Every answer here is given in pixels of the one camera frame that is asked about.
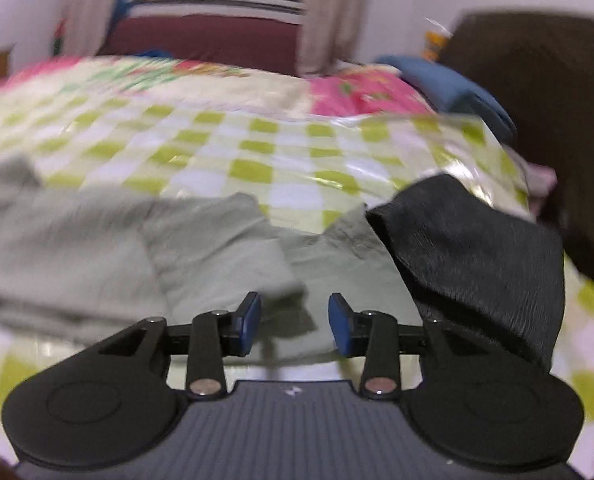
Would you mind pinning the pink floral quilt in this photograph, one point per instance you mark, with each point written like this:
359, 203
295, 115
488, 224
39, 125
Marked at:
372, 92

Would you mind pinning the dark red headboard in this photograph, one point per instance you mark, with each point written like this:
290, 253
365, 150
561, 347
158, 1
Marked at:
202, 42

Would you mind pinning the blue folded cloth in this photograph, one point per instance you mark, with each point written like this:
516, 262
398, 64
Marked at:
442, 85

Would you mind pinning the small blue cloth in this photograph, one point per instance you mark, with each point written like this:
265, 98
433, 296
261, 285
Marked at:
156, 53

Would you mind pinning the green checked bed cover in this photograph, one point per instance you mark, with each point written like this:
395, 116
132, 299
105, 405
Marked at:
257, 145

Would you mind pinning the dark brown wooden headboard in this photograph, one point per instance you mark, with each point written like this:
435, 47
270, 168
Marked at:
552, 90

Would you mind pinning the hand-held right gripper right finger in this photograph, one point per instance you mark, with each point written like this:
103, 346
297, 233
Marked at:
339, 325

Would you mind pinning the grey-green pants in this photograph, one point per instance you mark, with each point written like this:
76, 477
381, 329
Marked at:
102, 245

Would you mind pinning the beige curtain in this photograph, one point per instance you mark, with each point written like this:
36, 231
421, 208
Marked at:
99, 5
329, 15

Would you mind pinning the pale pink cloth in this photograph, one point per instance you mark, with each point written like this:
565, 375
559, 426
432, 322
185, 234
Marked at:
542, 185

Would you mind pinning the black pants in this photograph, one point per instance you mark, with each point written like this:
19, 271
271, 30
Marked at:
467, 260

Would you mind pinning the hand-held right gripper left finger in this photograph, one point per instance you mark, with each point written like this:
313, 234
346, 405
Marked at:
249, 322

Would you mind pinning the yellow packet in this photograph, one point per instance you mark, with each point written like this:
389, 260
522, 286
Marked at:
436, 44

